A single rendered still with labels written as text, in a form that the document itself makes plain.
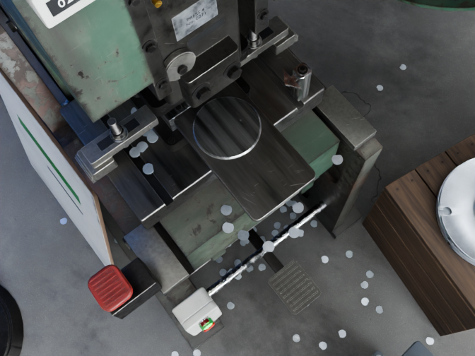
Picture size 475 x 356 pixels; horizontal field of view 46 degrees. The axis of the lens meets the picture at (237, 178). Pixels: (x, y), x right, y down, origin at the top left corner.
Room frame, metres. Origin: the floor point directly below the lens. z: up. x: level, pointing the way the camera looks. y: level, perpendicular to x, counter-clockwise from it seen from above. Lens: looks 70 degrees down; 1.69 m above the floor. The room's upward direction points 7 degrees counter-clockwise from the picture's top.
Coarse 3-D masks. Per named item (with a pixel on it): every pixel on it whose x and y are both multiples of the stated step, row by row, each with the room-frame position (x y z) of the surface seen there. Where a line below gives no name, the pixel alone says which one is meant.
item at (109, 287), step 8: (112, 264) 0.21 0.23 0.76; (104, 272) 0.20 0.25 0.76; (112, 272) 0.20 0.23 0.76; (120, 272) 0.20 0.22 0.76; (88, 280) 0.19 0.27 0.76; (96, 280) 0.19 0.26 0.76; (104, 280) 0.19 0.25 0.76; (112, 280) 0.18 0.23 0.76; (120, 280) 0.18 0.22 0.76; (88, 288) 0.18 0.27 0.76; (96, 288) 0.17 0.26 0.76; (104, 288) 0.17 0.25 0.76; (112, 288) 0.17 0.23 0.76; (120, 288) 0.17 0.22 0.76; (128, 288) 0.17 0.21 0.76; (96, 296) 0.16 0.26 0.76; (104, 296) 0.16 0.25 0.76; (112, 296) 0.16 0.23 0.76; (120, 296) 0.16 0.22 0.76; (128, 296) 0.16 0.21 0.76; (104, 304) 0.15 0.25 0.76; (112, 304) 0.14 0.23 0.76; (120, 304) 0.14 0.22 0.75
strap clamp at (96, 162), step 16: (144, 112) 0.50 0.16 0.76; (112, 128) 0.45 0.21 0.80; (128, 128) 0.47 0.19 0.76; (144, 128) 0.46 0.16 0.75; (96, 144) 0.44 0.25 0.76; (112, 144) 0.44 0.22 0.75; (128, 144) 0.44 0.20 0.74; (80, 160) 0.43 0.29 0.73; (96, 160) 0.41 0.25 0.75; (112, 160) 0.42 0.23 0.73; (96, 176) 0.39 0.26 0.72
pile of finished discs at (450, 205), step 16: (448, 176) 0.42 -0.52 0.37; (464, 176) 0.41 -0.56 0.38; (448, 192) 0.37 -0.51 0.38; (464, 192) 0.37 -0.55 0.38; (448, 208) 0.33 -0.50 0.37; (464, 208) 0.33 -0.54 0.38; (448, 224) 0.29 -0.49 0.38; (464, 224) 0.29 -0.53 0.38; (448, 240) 0.26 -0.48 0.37; (464, 240) 0.25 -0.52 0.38; (464, 256) 0.21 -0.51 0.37
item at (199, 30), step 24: (144, 0) 0.44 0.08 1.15; (168, 0) 0.45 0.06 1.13; (192, 0) 0.47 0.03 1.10; (216, 0) 0.49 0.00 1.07; (168, 24) 0.45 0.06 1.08; (192, 24) 0.46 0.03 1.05; (216, 24) 0.48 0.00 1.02; (168, 48) 0.44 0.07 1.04; (192, 48) 0.46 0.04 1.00; (216, 48) 0.47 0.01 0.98; (240, 48) 0.51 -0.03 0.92; (168, 72) 0.42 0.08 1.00; (192, 72) 0.44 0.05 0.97; (216, 72) 0.44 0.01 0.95; (240, 72) 0.45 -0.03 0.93; (168, 96) 0.43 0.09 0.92; (192, 96) 0.42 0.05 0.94
